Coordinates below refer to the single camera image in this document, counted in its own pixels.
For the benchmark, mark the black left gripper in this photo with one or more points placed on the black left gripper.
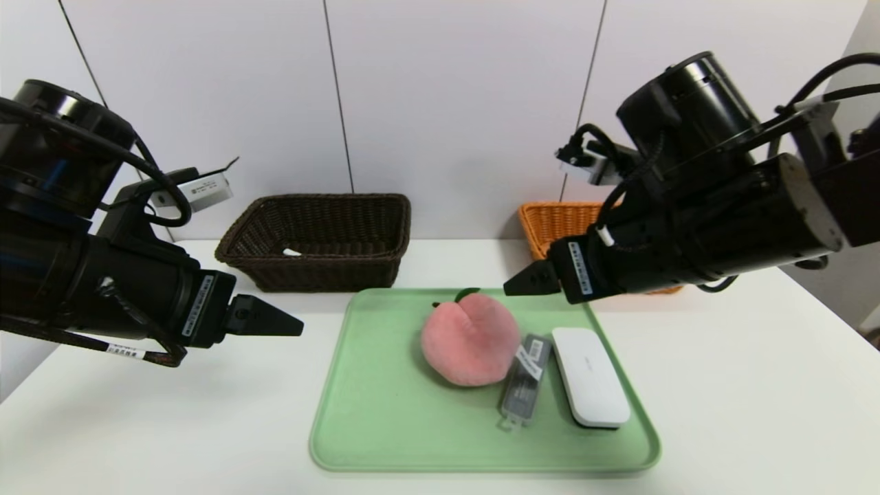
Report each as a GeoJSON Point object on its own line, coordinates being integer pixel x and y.
{"type": "Point", "coordinates": [207, 309]}

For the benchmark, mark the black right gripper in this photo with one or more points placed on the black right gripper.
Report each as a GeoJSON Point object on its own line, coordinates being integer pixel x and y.
{"type": "Point", "coordinates": [573, 271]}

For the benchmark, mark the white marker pen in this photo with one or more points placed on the white marker pen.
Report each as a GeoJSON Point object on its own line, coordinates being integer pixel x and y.
{"type": "Point", "coordinates": [292, 252]}

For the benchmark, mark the pink plush peach toy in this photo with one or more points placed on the pink plush peach toy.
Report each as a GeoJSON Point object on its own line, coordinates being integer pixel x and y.
{"type": "Point", "coordinates": [467, 344]}

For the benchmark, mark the clear grey plastic case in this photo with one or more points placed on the clear grey plastic case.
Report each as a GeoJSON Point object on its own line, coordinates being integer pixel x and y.
{"type": "Point", "coordinates": [524, 392]}

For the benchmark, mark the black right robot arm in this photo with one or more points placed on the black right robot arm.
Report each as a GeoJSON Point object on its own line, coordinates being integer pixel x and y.
{"type": "Point", "coordinates": [742, 206]}

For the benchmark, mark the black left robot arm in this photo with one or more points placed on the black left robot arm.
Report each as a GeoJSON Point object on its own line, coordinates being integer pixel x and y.
{"type": "Point", "coordinates": [41, 275]}

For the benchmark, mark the orange wicker basket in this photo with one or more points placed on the orange wicker basket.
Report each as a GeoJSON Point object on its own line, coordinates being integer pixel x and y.
{"type": "Point", "coordinates": [557, 223]}

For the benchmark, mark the dark brown wicker basket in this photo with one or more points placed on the dark brown wicker basket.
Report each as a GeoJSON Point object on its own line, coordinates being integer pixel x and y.
{"type": "Point", "coordinates": [330, 268]}

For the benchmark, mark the white whiteboard eraser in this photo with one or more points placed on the white whiteboard eraser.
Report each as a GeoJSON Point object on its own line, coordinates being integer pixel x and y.
{"type": "Point", "coordinates": [591, 378]}

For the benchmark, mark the light green plastic tray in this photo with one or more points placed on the light green plastic tray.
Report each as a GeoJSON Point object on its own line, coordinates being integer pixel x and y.
{"type": "Point", "coordinates": [385, 412]}

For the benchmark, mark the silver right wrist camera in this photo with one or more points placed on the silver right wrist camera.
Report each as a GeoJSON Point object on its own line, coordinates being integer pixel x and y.
{"type": "Point", "coordinates": [592, 165]}

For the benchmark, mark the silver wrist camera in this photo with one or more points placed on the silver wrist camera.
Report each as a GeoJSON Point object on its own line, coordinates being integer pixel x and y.
{"type": "Point", "coordinates": [199, 189]}
{"type": "Point", "coordinates": [592, 165]}

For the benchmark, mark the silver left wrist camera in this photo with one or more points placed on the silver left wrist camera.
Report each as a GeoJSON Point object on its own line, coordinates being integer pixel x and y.
{"type": "Point", "coordinates": [199, 189]}

